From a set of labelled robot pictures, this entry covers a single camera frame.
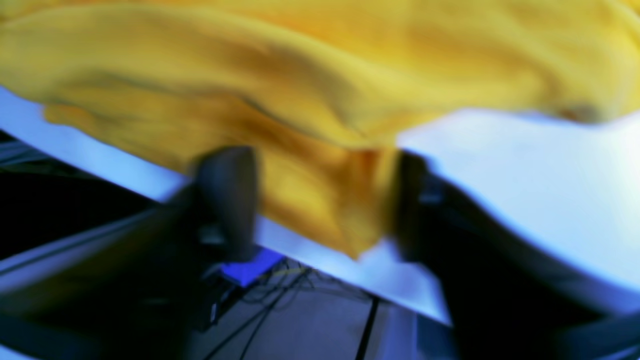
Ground blue box on floor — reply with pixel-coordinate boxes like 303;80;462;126
221;247;284;288

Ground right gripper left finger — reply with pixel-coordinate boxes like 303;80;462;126
1;146;259;360

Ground yellow t-shirt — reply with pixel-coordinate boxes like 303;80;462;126
1;0;639;257

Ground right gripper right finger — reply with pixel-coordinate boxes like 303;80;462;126
390;150;639;360

